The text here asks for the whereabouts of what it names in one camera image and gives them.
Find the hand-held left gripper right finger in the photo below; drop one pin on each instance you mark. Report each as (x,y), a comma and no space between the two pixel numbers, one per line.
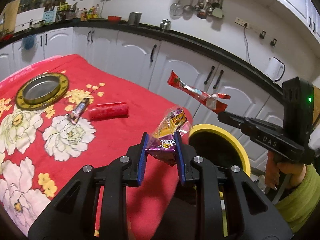
(180,160)

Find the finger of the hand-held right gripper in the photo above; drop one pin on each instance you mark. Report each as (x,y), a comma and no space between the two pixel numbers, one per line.
(235,122)

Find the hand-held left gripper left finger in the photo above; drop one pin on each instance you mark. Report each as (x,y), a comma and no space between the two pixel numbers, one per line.
(142,157)

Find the purple yellow snack packet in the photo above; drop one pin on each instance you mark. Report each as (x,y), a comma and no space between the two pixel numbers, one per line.
(162,146)

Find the long red snack wrapper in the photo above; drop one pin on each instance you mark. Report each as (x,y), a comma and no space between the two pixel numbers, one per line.
(197,93)

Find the person's right forearm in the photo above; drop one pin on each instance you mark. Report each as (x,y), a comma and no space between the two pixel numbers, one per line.
(305,205)

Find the person's right hand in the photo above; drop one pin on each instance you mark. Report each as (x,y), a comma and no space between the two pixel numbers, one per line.
(271,175)

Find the red floral blanket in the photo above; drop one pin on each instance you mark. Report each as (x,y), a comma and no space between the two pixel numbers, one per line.
(112,140)

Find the red cylindrical wrapper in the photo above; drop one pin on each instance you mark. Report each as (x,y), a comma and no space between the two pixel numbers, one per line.
(107,110)

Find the white electric kettle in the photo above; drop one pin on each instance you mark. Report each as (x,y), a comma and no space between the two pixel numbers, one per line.
(273,68)

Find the purple foil candy wrapper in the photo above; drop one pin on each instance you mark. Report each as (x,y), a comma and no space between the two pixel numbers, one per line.
(78,111)

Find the black kitchen countertop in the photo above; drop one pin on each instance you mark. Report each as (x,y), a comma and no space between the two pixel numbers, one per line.
(200,41)

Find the white kitchen cabinets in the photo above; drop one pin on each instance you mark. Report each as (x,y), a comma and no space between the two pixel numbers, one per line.
(140,57)

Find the steel spatula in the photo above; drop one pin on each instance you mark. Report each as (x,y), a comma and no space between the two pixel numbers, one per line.
(219,13)

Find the steel serving spoon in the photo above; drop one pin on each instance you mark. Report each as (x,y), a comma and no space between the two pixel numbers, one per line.
(214,5)

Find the steel teapot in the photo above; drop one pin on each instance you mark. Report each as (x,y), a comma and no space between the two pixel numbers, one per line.
(165,25)

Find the gold rimmed metal plate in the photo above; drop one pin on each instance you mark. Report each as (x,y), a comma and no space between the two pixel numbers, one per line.
(40,91)

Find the steel mesh strainer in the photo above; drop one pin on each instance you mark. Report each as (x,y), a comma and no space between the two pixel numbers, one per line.
(176,8)

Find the steel canister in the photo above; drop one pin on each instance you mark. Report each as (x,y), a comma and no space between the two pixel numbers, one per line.
(135,18)

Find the red bowl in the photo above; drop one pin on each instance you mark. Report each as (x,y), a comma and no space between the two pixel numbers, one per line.
(114,19)

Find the row of condiment bottles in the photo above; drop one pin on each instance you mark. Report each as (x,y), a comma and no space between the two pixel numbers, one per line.
(87,12)

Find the blue cloth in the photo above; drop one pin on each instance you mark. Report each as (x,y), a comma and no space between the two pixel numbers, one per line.
(28,42)

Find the wooden cutting board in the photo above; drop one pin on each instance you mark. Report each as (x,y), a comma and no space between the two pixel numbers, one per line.
(12,11)

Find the white wall socket strip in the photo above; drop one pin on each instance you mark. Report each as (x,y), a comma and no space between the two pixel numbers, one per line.
(242,22)

